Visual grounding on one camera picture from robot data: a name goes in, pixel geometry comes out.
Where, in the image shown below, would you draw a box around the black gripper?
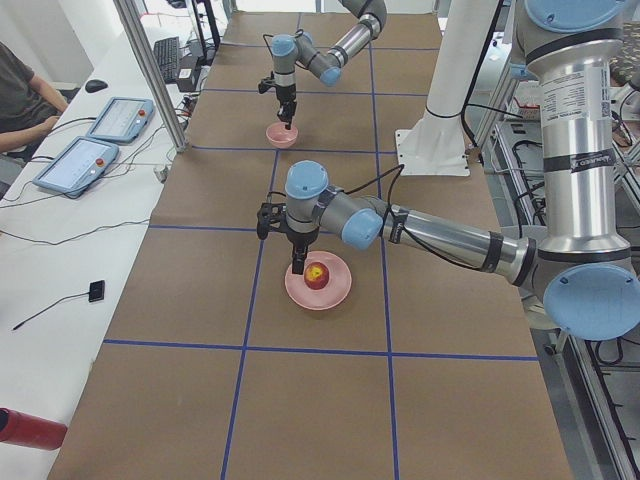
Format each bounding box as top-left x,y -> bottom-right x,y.
275,85 -> 297,130
289,230 -> 316,275

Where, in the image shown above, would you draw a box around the red yellow apple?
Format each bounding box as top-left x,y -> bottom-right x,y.
303,261 -> 330,290

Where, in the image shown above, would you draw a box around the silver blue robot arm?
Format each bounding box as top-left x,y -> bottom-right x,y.
258,0 -> 387,130
283,1 -> 639,340

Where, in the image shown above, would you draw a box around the pink bowl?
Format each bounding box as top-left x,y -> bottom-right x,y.
265,122 -> 299,149

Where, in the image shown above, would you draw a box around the pink plate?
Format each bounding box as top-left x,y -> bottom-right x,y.
284,251 -> 352,311

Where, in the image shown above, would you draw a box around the black keyboard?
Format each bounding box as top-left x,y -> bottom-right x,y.
153,36 -> 180,84

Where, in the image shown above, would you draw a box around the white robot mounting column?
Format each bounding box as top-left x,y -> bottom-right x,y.
396,0 -> 502,177

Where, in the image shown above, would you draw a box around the far blue teach pendant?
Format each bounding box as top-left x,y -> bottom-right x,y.
87,97 -> 155,144

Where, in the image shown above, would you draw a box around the blue teach pendant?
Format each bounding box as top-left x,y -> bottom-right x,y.
33,137 -> 119,198
87,97 -> 155,144

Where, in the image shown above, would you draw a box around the black computer mouse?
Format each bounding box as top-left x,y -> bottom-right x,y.
84,79 -> 109,94

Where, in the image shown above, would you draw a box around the small black square device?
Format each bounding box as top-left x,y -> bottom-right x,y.
88,280 -> 106,303

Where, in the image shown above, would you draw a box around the near blue teach pendant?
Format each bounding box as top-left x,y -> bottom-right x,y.
33,137 -> 119,198

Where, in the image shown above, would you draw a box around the seated person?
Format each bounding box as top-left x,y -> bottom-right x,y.
1,43 -> 69,161

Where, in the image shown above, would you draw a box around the red cylindrical bottle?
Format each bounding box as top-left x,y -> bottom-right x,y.
1,408 -> 67,451

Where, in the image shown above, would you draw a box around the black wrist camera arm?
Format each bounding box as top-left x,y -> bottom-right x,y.
258,72 -> 276,94
256,202 -> 288,240

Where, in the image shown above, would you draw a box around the aluminium frame post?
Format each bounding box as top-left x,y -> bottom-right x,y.
113,0 -> 187,153

